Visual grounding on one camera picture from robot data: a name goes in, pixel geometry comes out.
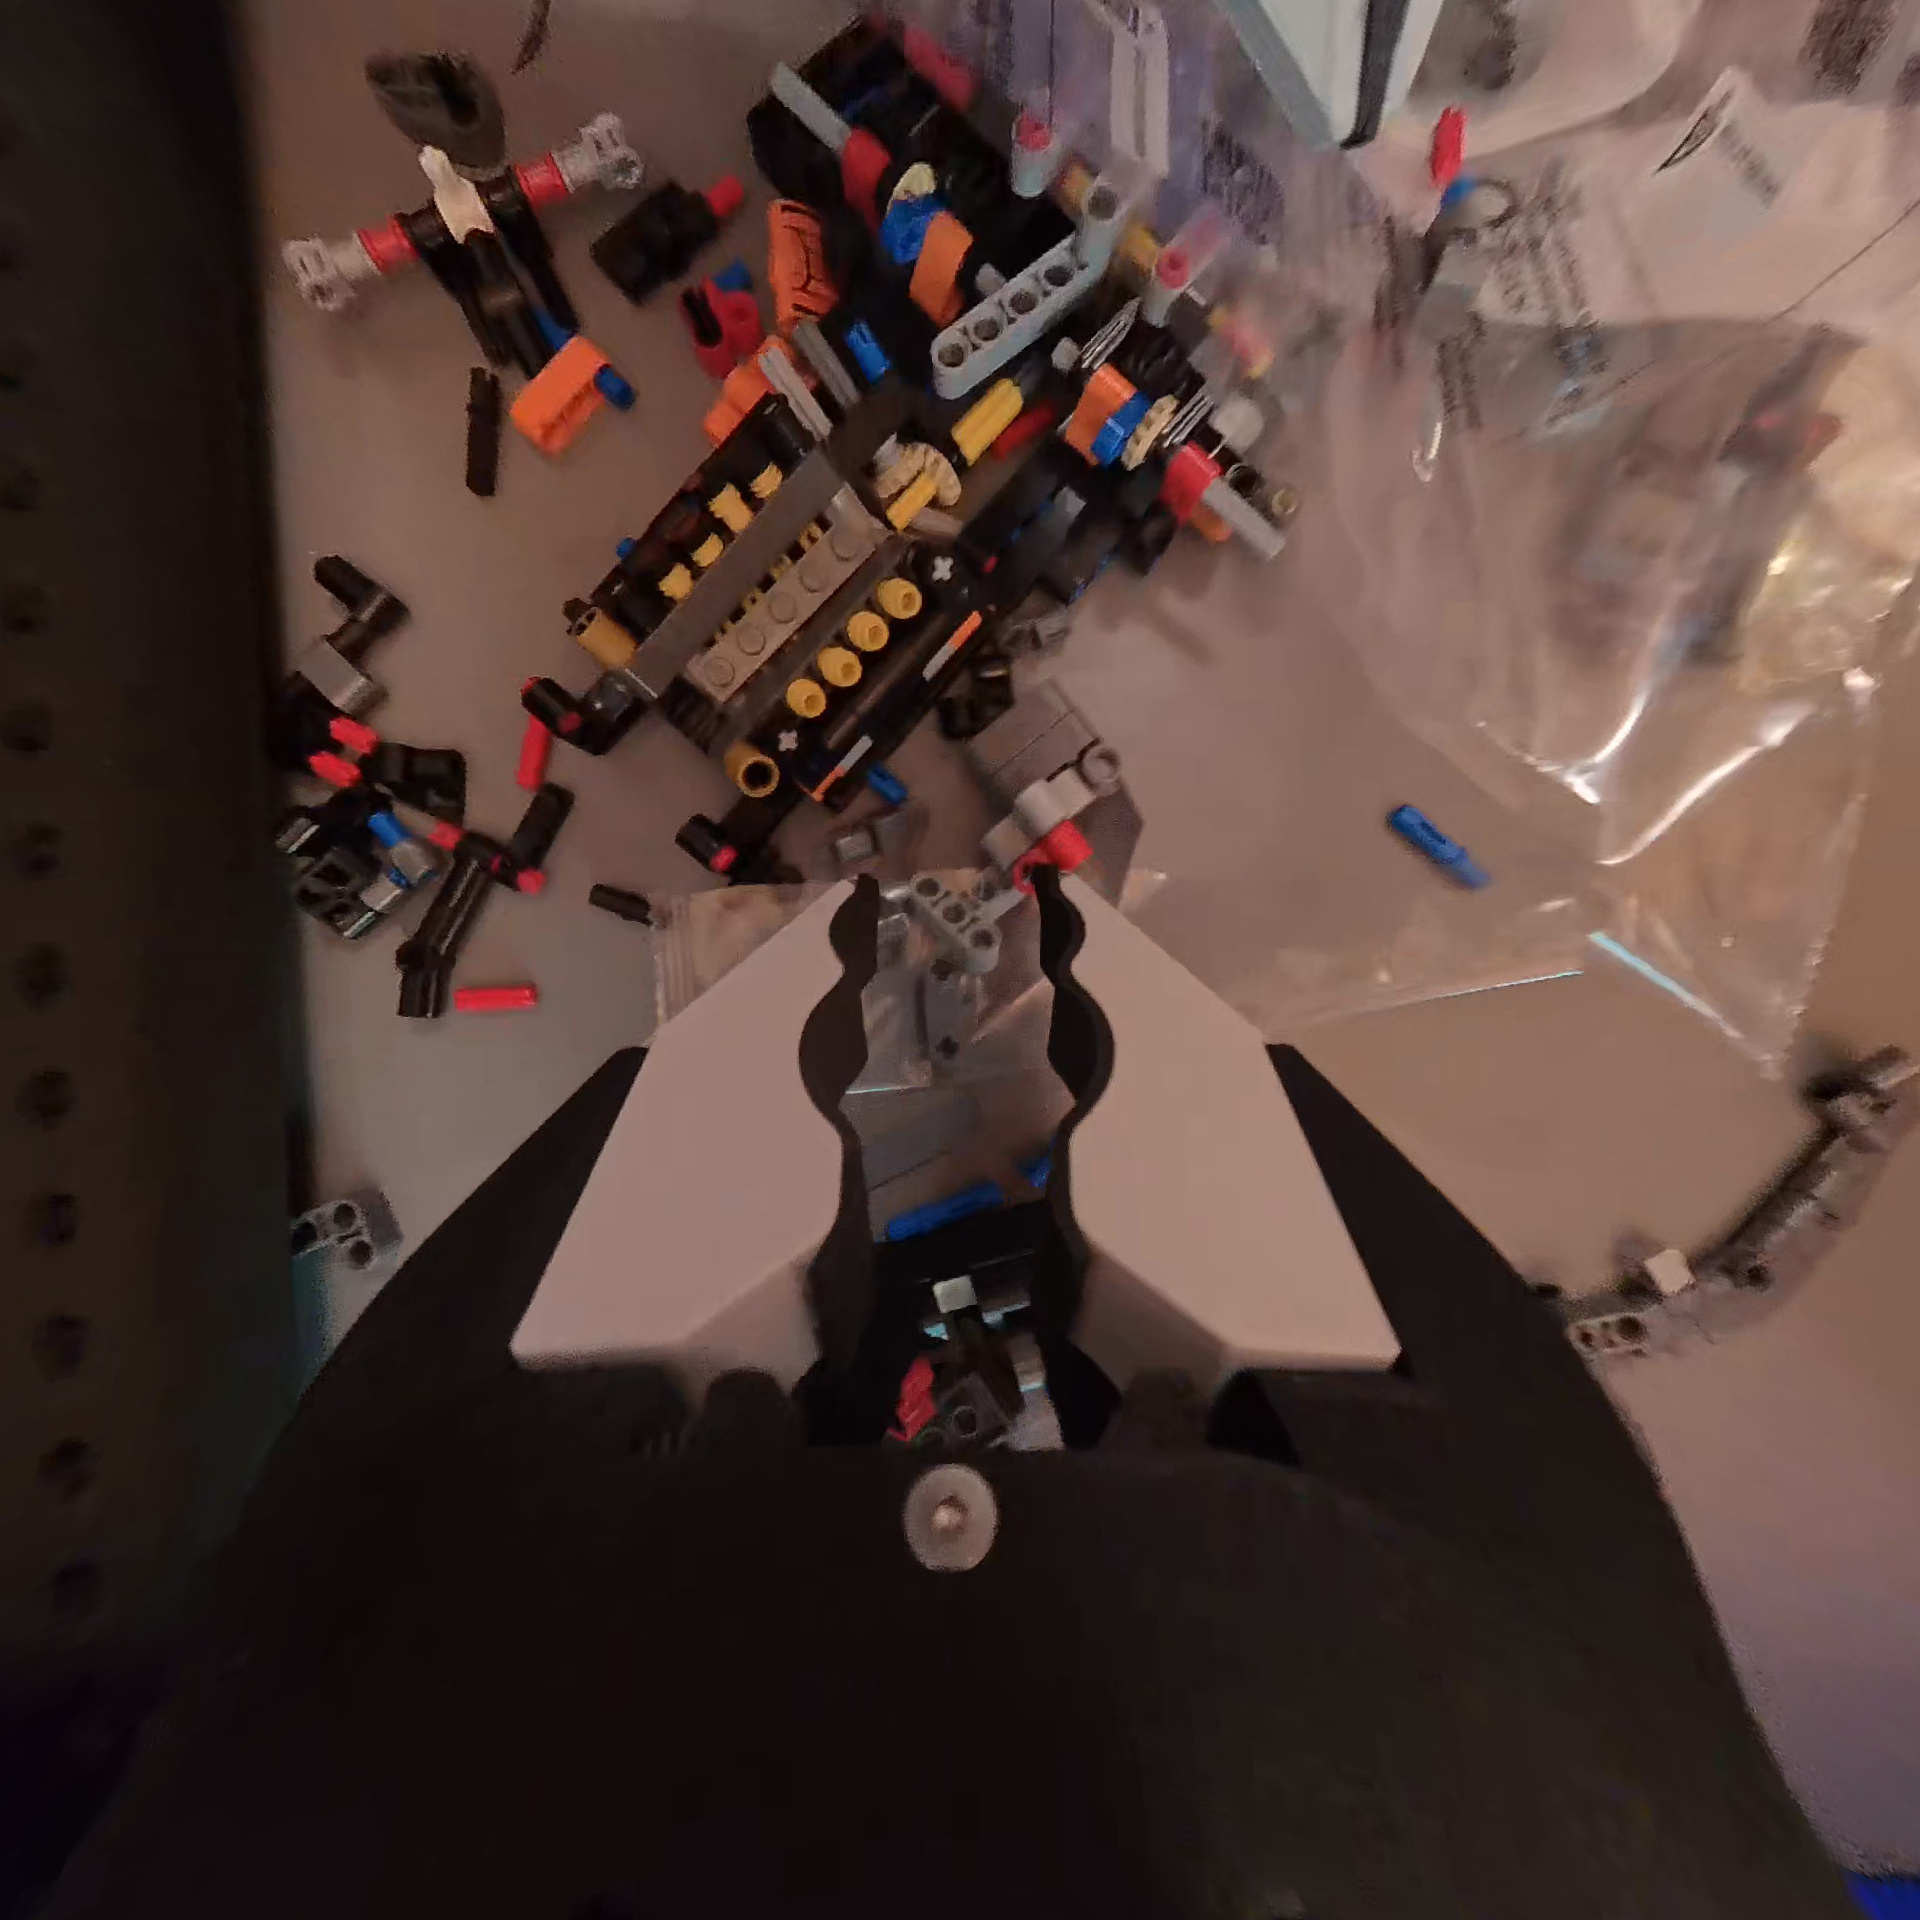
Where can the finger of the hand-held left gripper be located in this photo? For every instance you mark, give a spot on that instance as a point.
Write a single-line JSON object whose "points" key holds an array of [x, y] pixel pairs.
{"points": [[1319, 59]]}

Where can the pile of lego pieces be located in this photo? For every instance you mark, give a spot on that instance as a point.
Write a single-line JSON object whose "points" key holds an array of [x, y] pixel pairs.
{"points": [[991, 323]]}

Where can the light grey lego connector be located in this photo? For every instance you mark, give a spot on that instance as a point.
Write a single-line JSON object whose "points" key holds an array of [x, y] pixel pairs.
{"points": [[348, 1231]]}

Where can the grey red lego axle assembly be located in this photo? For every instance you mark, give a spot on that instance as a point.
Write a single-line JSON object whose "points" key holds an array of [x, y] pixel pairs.
{"points": [[548, 176]]}

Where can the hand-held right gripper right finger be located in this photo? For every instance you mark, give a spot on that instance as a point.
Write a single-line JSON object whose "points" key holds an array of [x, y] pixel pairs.
{"points": [[1230, 1200]]}

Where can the partly built lego engine block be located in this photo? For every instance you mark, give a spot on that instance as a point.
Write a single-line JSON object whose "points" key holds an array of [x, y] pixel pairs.
{"points": [[781, 600]]}

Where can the light grey lego cross beam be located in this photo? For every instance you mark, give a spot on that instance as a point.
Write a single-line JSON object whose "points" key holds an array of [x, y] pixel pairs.
{"points": [[953, 908]]}

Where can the loose blue lego pin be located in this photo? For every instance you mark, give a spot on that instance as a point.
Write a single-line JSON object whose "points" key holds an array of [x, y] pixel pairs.
{"points": [[1436, 844]]}

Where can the clear bags of parts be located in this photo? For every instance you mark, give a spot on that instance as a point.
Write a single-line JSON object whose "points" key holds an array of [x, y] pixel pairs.
{"points": [[1621, 523]]}

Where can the black perforated board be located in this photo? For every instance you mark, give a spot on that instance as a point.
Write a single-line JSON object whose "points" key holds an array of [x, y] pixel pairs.
{"points": [[120, 902]]}

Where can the black curved lego piece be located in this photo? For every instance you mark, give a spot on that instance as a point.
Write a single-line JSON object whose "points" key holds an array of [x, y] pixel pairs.
{"points": [[1769, 1215]]}

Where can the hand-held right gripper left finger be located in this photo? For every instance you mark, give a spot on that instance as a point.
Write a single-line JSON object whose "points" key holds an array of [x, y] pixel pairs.
{"points": [[676, 1200]]}

